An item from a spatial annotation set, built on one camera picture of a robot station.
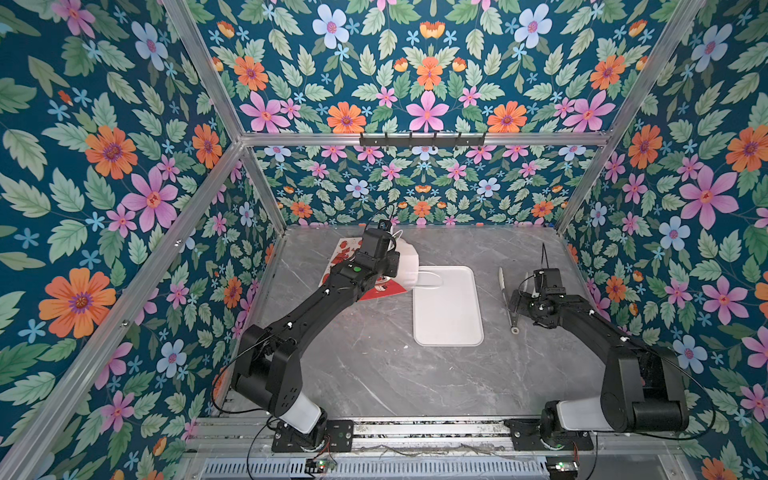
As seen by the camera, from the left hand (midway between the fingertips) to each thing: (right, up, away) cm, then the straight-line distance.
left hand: (395, 247), depth 83 cm
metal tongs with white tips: (+37, -22, +10) cm, 44 cm away
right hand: (+40, -18, +8) cm, 45 cm away
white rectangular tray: (+16, -20, +13) cm, 29 cm away
